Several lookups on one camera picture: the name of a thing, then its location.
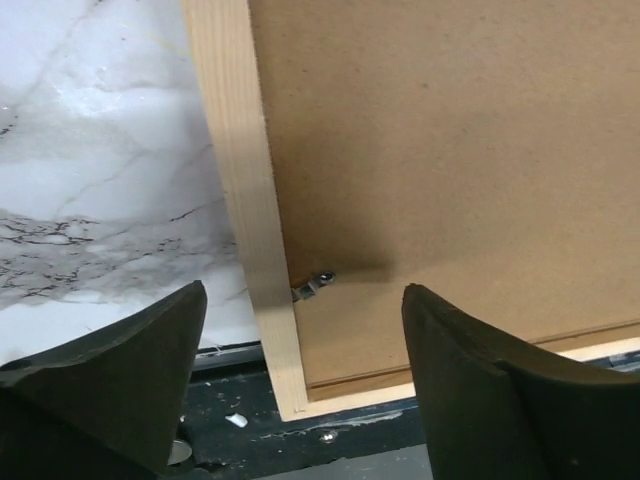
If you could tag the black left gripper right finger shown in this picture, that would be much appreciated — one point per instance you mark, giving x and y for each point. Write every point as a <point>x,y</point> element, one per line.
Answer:
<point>496,407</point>

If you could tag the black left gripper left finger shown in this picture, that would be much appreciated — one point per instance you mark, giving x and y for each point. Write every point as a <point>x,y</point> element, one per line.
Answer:
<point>106,405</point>

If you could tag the brown frame backing board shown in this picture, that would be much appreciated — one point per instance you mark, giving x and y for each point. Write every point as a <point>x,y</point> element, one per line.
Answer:
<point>450,175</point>

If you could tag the light wooden picture frame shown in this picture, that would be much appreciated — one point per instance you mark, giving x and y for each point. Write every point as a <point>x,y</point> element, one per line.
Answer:
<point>240,175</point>

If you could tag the black table edge rail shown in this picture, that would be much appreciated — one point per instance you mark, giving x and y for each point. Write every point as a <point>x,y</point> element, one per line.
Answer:
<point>230,429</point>

